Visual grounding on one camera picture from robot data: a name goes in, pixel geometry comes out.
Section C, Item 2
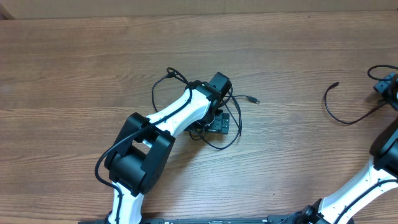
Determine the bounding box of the black cable with thin plug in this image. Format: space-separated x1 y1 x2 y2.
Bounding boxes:
323 82 388 126

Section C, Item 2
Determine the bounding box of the black USB cable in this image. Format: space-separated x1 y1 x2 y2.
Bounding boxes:
151 68 261 151

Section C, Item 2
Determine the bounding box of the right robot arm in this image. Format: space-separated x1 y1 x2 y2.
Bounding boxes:
292 120 397 224

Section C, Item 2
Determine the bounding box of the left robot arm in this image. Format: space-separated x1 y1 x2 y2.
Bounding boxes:
98 68 232 223

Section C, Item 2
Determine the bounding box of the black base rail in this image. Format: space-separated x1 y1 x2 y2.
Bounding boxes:
140 214 297 224

